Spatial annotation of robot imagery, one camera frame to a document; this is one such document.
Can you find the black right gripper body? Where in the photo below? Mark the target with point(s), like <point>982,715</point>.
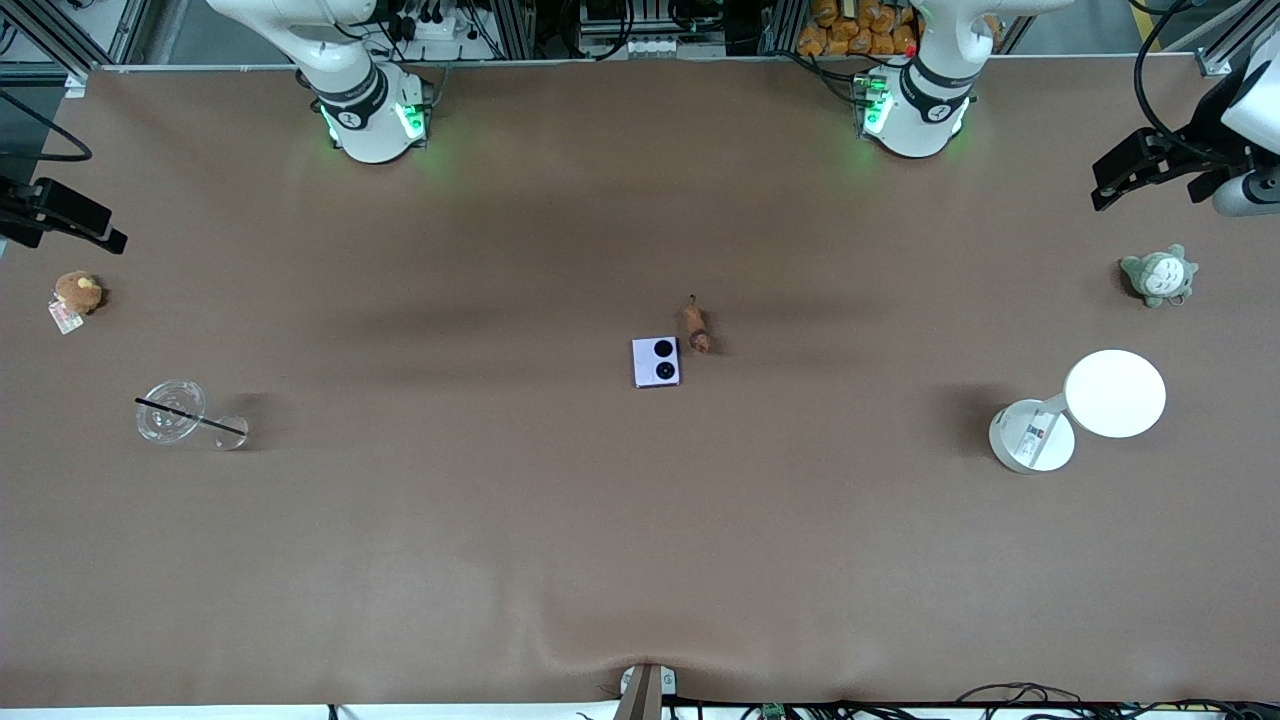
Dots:
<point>12,214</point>

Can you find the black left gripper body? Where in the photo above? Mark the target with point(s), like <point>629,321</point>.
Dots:
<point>1203,148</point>

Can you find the brown lion statue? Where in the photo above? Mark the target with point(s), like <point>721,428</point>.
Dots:
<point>697,325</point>

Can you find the lilac flip phone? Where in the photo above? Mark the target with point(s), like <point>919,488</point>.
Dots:
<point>645,375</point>

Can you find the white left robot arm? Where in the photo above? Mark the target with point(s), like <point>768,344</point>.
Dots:
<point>915,110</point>

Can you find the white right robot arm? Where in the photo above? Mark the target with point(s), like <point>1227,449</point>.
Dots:
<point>360,110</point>

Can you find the brown plush toy with tag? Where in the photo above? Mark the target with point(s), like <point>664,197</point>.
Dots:
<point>78,293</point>

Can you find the grey Totoro plush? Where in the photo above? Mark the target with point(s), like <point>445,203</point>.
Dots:
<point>1160,277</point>

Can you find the clear plastic cup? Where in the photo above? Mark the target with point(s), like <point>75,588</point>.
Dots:
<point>170,420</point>

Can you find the black straw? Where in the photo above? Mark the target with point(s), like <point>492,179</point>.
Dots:
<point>190,417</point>

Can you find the white round desk lamp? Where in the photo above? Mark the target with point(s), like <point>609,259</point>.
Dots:
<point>1115,395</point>

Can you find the orange plush toy pile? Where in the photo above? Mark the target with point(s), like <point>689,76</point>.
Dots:
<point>850,40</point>

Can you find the white power strip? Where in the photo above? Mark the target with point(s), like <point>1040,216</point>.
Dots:
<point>430,25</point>

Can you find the white connector block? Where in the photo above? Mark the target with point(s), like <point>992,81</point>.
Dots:
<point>655,47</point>

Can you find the brown table cover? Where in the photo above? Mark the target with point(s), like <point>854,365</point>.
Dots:
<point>640,550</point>

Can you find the aluminium frame profile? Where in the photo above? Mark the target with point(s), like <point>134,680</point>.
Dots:
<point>60,45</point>
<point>1215,62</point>

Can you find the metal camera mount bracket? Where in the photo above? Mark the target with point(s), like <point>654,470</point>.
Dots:
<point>645,695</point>

